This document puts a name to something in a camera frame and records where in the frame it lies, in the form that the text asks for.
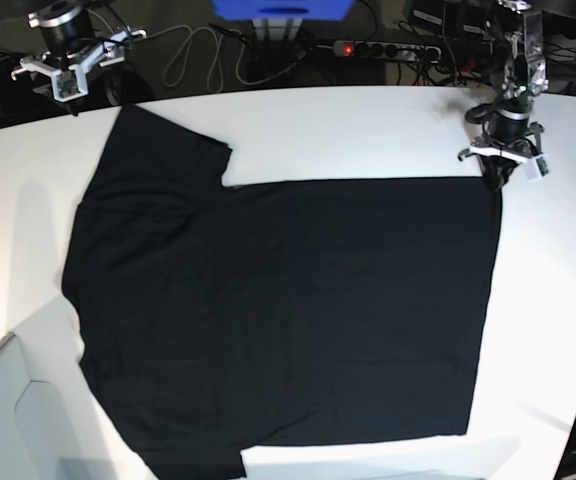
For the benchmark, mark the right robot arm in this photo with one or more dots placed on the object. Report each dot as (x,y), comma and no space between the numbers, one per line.
(79,36)

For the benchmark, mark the blue box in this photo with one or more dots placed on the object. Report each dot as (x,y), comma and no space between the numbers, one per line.
(333,10)

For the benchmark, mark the grey panel at table corner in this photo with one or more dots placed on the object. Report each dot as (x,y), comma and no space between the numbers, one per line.
(38,433)

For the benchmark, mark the black T-shirt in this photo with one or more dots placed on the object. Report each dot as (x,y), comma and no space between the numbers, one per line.
(302,313)

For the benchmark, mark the black power strip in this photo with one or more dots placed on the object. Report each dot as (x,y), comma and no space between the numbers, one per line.
(386,51)

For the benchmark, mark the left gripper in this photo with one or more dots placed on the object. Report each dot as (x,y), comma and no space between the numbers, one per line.
(507,137)

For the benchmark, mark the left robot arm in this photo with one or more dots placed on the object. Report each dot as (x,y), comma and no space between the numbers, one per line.
(517,73)

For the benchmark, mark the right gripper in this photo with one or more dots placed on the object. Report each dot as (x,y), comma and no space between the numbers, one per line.
(93,52)

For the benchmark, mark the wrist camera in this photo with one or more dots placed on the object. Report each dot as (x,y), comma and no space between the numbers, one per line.
(537,168)
(69,85)

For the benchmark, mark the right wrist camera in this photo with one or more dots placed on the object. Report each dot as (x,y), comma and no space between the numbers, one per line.
(69,85)

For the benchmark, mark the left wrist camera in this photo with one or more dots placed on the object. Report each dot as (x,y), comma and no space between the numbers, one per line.
(537,168)

